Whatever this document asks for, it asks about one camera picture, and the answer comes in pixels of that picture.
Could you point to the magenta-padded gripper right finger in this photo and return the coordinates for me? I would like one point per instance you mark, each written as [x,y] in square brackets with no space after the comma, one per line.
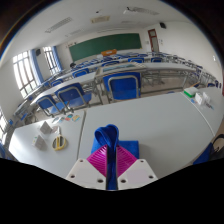
[138,173]

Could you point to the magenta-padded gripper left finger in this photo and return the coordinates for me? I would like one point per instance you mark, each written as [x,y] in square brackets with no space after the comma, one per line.
[83,173]

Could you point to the blue towel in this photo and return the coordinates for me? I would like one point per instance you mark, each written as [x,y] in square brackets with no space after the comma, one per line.
[111,136]

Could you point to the pinkish picture card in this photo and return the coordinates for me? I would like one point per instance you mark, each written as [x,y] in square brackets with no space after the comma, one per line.
[55,129]

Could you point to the colourful picture card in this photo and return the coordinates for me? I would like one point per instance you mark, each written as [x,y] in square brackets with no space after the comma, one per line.
[76,118]
[62,119]
[68,117]
[55,119]

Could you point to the blue classroom chair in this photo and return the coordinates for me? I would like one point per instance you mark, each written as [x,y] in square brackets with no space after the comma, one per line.
[74,95]
[124,86]
[48,103]

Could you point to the white carton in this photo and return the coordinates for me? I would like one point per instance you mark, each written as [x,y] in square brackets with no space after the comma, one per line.
[199,99]

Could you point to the green and white box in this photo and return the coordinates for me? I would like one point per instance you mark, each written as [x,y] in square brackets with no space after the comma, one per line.
[190,92]

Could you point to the rows of desks and chairs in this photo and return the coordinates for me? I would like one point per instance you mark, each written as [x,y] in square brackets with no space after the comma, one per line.
[160,66]

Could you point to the large window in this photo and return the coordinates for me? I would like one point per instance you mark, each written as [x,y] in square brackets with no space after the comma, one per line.
[25,73]

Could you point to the blue curtain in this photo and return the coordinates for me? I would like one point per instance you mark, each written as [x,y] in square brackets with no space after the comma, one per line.
[57,58]
[36,66]

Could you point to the narrow window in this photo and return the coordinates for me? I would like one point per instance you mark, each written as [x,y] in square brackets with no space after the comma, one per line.
[50,60]

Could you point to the green chalkboard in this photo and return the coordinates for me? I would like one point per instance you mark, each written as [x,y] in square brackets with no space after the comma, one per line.
[105,46]

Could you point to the brown door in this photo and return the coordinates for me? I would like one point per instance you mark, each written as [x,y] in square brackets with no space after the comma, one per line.
[153,40]

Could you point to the ceiling vent grille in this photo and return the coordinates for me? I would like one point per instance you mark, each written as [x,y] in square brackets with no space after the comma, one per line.
[59,24]

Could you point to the ceiling air conditioner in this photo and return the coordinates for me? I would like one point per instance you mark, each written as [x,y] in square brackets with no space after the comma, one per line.
[100,19]

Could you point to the long ceiling light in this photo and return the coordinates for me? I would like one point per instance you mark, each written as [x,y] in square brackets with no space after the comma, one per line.
[141,10]

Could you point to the black wall speaker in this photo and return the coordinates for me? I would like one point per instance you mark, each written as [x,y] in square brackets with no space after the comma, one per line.
[162,25]
[38,52]

